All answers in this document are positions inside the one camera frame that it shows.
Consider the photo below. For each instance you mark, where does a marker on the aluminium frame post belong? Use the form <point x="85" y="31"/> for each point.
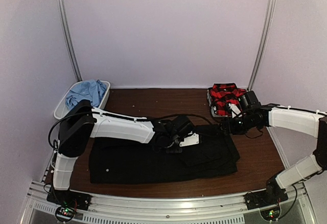
<point x="68" y="40"/>
<point x="270" y="8"/>

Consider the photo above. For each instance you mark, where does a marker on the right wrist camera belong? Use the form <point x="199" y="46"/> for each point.
<point x="234" y="110"/>

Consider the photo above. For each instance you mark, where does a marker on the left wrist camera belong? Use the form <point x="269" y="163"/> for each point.
<point x="190" y="140"/>

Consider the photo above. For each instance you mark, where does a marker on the red black plaid shirt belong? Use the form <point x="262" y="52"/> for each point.
<point x="229" y="92"/>

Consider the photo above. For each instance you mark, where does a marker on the left aluminium frame post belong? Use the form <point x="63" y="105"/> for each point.
<point x="68" y="40"/>

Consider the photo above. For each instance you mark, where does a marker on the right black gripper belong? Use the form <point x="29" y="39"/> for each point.
<point x="228" y="127"/>

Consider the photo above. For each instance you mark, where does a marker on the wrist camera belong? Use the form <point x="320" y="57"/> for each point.
<point x="234" y="110"/>
<point x="190" y="140"/>

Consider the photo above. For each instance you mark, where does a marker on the left circuit board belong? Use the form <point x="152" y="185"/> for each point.
<point x="64" y="214"/>

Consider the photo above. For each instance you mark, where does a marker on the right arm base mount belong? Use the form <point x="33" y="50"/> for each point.
<point x="272" y="195"/>

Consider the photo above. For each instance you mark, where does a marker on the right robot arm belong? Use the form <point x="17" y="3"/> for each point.
<point x="299" y="134"/>

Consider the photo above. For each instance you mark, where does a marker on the light blue shirt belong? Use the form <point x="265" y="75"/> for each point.
<point x="92" y="90"/>

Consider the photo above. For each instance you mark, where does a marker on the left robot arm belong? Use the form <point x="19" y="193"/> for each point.
<point x="84" y="122"/>

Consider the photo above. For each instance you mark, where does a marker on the black long sleeve shirt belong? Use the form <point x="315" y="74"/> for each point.
<point x="117" y="161"/>

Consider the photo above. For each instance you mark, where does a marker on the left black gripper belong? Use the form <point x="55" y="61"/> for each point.
<point x="169" y="150"/>

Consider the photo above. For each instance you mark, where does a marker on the right aluminium frame post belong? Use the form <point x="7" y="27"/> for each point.
<point x="270" y="8"/>

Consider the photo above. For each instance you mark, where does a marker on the circuit board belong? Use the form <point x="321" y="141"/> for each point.
<point x="270" y="214"/>
<point x="64" y="214"/>

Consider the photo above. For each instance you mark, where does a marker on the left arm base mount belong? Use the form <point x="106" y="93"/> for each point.
<point x="70" y="199"/>

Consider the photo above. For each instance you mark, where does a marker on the front aluminium rail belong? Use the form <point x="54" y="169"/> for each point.
<point x="230" y="208"/>

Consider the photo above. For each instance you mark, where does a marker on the right circuit board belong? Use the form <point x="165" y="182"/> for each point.
<point x="270" y="214"/>

